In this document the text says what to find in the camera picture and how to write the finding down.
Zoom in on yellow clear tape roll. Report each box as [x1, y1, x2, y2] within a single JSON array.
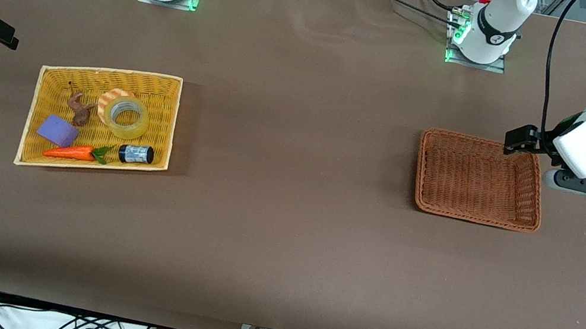
[[100, 92, 155, 144]]

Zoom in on brown wicker basket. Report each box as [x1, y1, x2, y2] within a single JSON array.
[[407, 126, 554, 236]]

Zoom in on brown toy figure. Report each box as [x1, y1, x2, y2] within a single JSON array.
[[63, 88, 100, 130]]

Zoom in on purple block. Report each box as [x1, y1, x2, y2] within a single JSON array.
[[34, 112, 83, 150]]

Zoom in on striped toy croissant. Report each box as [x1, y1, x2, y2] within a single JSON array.
[[94, 85, 137, 129]]

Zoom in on orange toy carrot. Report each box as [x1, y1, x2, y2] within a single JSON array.
[[42, 135, 116, 169]]

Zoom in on yellow wicker basket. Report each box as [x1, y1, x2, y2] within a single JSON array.
[[14, 51, 185, 191]]

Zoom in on black battery with label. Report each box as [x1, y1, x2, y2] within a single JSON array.
[[116, 141, 157, 169]]

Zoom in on brown table cover sheet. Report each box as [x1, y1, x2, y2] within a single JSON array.
[[0, 0, 586, 329]]

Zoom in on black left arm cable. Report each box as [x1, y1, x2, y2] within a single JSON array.
[[533, 0, 579, 142]]

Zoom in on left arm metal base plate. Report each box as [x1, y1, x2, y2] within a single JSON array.
[[441, 8, 515, 75]]

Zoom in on long black table cable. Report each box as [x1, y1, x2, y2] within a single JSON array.
[[364, 0, 460, 27]]

